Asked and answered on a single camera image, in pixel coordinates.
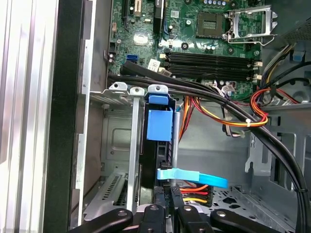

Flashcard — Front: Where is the orange power wire black plug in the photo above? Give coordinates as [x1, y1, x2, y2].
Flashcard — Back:
[165, 184, 215, 209]

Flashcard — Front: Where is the CPU socket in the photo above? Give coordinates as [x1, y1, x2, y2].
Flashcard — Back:
[196, 11, 224, 38]

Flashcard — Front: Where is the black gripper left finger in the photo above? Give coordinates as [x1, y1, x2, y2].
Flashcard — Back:
[68, 186, 169, 233]

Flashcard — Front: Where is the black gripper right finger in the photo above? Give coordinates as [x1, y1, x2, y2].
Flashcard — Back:
[170, 185, 280, 233]

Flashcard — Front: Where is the silver drive cage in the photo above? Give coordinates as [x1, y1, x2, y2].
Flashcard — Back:
[244, 101, 311, 192]

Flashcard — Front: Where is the black cable bundle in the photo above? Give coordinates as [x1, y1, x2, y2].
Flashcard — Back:
[108, 60, 311, 233]

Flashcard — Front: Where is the hard disk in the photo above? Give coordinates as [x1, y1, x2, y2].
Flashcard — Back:
[142, 93, 180, 195]

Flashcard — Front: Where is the green motherboard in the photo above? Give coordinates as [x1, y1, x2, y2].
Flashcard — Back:
[106, 0, 265, 100]

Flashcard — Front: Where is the black graphics card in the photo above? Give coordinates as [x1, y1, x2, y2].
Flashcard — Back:
[153, 0, 166, 34]

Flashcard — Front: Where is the black RAM slot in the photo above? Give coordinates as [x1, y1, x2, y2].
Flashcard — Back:
[159, 51, 263, 64]
[165, 56, 258, 70]
[167, 67, 263, 81]
[157, 62, 258, 75]

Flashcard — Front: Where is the silver disk bay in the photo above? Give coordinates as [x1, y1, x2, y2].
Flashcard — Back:
[82, 82, 182, 220]

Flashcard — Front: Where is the metal socket cover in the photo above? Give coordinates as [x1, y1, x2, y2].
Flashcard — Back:
[227, 4, 279, 44]

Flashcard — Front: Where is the black PC case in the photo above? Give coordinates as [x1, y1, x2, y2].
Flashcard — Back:
[43, 0, 311, 233]

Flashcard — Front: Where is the metal locking lever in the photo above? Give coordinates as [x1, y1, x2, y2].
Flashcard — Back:
[227, 33, 278, 47]

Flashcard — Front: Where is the orange red wire bundle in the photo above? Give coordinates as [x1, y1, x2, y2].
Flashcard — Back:
[178, 87, 299, 144]

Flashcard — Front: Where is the yellow black wire bundle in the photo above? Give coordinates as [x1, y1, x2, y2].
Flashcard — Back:
[259, 42, 297, 88]

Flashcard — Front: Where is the grey power supply unit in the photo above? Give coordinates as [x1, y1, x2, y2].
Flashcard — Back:
[276, 14, 311, 46]

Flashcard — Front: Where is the blue data wire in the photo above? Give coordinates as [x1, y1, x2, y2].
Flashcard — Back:
[156, 167, 229, 189]

